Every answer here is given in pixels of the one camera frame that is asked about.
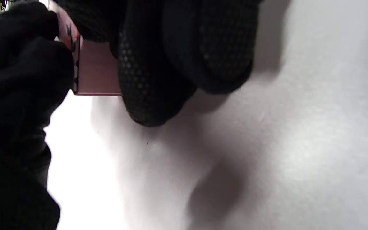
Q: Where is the pink floral jewelry box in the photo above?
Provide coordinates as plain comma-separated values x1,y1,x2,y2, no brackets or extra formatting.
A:
48,0,122,96

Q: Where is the person's right hand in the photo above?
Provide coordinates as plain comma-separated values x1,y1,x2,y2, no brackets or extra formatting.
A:
0,0,263,230

